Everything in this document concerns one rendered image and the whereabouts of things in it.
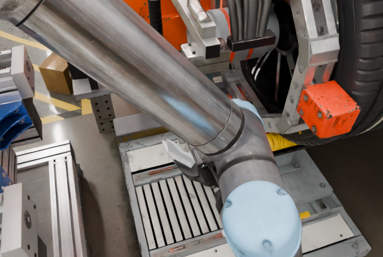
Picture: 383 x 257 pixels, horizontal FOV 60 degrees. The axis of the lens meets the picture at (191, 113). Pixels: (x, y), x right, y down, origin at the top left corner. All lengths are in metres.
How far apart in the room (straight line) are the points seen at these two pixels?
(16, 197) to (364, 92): 0.70
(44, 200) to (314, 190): 1.02
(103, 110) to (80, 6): 1.44
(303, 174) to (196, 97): 1.09
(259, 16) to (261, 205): 0.40
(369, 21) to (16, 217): 0.71
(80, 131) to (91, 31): 1.59
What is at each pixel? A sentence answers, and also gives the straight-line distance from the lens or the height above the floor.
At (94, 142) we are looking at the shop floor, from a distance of 1.80.
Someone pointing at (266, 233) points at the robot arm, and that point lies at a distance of 0.33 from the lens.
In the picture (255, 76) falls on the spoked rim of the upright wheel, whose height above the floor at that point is 0.62.
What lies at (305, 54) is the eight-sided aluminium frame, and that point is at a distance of 0.68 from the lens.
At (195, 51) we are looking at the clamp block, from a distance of 0.66.
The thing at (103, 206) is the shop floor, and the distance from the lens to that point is 1.57.
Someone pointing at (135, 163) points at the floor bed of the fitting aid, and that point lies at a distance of 1.57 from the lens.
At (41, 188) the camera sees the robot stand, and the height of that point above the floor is 0.21.
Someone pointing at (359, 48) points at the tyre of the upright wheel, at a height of 0.97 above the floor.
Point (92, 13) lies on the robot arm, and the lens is 0.29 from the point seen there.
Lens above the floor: 1.32
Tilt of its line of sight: 45 degrees down
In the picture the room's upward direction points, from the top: straight up
